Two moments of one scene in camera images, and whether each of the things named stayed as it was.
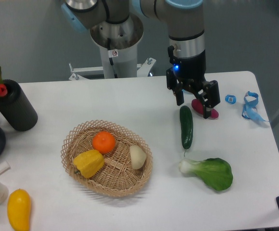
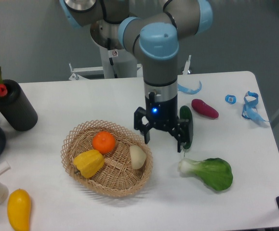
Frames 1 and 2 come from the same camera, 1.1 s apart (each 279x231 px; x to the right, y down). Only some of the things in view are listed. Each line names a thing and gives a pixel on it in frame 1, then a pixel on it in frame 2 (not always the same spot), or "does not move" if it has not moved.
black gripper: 191,72 to 163,115
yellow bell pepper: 89,162 does not move
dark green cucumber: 187,127 does not move
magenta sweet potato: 199,107 does not move
